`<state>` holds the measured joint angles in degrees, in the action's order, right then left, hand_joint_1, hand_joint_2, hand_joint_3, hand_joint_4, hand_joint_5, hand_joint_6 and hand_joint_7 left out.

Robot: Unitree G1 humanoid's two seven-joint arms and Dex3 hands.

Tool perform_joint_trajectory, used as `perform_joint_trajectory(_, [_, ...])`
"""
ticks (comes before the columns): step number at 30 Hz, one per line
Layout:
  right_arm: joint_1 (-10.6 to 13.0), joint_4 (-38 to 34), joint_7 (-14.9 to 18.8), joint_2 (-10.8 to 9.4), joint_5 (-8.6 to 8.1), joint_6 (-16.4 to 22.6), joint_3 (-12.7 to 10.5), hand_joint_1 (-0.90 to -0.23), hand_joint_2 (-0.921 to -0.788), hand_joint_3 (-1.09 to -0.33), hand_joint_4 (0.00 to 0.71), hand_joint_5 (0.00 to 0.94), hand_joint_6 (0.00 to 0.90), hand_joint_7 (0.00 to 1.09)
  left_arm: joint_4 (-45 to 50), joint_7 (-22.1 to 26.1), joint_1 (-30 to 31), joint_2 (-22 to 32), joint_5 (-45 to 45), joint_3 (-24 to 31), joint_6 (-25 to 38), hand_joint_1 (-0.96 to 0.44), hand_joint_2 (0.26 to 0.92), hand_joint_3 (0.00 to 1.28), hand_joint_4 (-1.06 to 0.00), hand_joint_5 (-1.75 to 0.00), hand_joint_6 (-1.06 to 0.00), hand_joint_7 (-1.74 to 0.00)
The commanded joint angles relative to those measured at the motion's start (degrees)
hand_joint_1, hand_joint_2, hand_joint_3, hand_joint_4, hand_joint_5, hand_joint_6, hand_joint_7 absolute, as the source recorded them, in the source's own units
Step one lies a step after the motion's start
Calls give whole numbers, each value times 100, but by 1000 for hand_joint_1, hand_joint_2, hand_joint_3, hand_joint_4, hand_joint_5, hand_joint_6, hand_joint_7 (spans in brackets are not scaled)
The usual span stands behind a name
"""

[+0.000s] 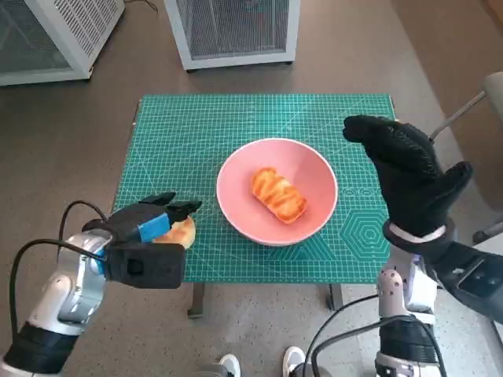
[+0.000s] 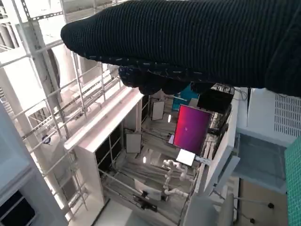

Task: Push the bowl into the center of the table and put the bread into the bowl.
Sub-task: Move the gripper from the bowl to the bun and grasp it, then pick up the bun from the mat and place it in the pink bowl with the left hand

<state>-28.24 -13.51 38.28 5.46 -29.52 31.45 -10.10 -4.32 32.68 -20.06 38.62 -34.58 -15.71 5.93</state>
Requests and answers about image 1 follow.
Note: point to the black knitted gloved right hand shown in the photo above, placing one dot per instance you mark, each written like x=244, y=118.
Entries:
x=412, y=176

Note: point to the black left hand blue tape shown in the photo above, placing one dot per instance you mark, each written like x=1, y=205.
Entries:
x=129, y=222

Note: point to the round toy bread bun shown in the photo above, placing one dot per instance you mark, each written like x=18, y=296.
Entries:
x=182, y=233

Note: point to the pink bowl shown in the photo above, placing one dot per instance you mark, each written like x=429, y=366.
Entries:
x=314, y=176

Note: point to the long striped toy bread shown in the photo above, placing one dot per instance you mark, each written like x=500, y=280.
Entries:
x=275, y=192

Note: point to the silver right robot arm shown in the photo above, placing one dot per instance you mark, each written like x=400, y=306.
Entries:
x=393, y=290

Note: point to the metal table leg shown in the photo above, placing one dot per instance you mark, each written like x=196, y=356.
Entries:
x=335, y=297
x=195, y=300

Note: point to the grey chair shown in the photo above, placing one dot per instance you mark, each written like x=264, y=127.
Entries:
x=495, y=90

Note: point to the green cutting mat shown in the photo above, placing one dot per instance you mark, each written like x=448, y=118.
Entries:
x=255, y=118

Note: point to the white shoe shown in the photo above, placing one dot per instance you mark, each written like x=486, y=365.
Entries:
x=230, y=363
x=292, y=357

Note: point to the white mesh cabinet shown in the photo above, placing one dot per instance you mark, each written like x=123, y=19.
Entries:
x=59, y=39
x=236, y=23

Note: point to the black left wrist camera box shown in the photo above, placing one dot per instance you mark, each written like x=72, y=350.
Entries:
x=149, y=267

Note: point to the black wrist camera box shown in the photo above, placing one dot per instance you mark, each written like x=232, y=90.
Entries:
x=475, y=282
x=149, y=267

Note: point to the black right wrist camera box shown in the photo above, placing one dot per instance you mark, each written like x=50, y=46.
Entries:
x=475, y=282

